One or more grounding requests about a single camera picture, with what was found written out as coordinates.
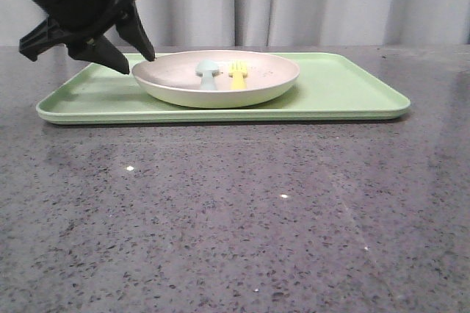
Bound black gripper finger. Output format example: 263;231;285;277
67;36;130;74
115;4;155;62

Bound pale pink round plate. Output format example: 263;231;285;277
132;50;300;109

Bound yellow plastic fork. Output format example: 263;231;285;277
228;60;247;90

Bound grey pleated curtain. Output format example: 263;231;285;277
0;0;470;48

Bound light blue plastic spoon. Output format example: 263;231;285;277
195;60;219;91

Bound light green rectangular tray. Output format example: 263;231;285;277
36;52;411;124

